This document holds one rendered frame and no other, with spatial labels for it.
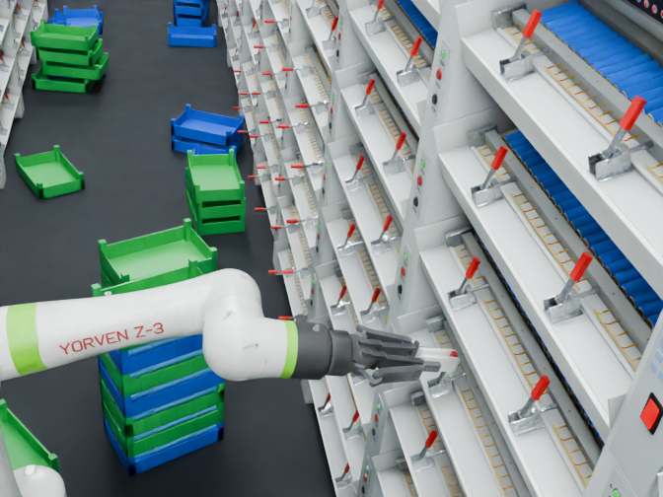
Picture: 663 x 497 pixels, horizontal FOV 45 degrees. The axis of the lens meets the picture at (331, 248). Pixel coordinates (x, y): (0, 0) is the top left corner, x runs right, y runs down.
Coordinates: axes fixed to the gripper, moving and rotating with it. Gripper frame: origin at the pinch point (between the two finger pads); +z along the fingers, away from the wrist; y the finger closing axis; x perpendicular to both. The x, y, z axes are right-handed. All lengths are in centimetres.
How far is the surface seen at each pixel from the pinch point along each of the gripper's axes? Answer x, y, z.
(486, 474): -6.1, 19.4, 4.5
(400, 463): -42.3, -13.8, 11.0
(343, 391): -65, -58, 14
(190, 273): -52, -90, -29
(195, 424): -92, -70, -22
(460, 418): -6.3, 7.4, 4.2
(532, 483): 11.3, 35.5, -2.3
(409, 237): 10.5, -21.4, -2.3
